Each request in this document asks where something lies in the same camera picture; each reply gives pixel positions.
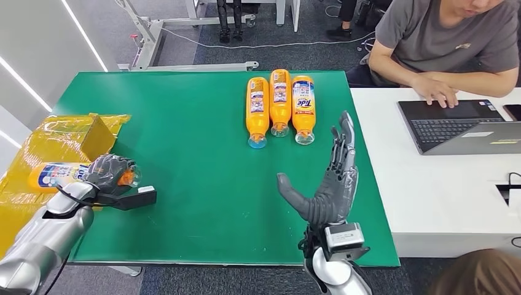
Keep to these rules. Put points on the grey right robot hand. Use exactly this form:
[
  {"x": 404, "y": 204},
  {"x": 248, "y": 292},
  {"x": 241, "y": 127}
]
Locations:
[{"x": 329, "y": 199}]

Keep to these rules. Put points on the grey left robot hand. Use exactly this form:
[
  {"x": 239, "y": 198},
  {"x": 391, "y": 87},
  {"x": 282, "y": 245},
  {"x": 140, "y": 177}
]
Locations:
[{"x": 101, "y": 173}]

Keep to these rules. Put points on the orange detergent bottle clear cap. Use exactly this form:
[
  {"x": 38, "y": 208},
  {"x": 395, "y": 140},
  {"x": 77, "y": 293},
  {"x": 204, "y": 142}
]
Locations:
[
  {"x": 53, "y": 177},
  {"x": 281, "y": 110}
]

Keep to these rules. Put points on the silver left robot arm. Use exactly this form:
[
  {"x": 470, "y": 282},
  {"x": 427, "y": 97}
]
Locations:
[{"x": 53, "y": 232}]

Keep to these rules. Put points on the orange Tide detergent bottle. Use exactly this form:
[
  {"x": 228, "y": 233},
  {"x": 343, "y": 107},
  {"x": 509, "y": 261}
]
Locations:
[{"x": 303, "y": 118}]

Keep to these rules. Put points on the orange detergent bottle blue cap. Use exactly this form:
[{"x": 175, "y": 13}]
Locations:
[{"x": 257, "y": 114}]

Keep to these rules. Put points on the yellow plastic wrapped cardboard box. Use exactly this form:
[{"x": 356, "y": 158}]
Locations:
[{"x": 61, "y": 138}]

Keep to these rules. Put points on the white desk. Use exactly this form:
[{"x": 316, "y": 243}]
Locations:
[{"x": 427, "y": 195}]

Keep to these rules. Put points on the grey laptop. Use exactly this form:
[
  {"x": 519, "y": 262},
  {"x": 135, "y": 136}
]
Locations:
[{"x": 456, "y": 126}]

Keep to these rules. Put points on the person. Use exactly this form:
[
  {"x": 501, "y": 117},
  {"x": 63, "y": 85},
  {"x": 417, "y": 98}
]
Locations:
[
  {"x": 346, "y": 12},
  {"x": 480, "y": 272},
  {"x": 439, "y": 36}
]

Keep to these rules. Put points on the humanoid robot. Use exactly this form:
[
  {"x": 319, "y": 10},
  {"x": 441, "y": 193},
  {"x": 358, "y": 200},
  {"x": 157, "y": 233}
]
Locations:
[{"x": 224, "y": 20}]

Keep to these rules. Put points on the black phone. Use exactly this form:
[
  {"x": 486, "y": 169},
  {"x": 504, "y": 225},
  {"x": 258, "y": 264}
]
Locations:
[{"x": 514, "y": 112}]

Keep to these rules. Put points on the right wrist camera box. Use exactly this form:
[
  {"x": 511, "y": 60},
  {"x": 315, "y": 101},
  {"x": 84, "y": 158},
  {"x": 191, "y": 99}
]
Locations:
[{"x": 344, "y": 240}]

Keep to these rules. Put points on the white robot hoist frame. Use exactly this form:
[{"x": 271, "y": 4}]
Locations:
[{"x": 148, "y": 44}]

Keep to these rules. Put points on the white table frame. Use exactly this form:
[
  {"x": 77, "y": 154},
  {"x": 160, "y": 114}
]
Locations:
[{"x": 281, "y": 12}]

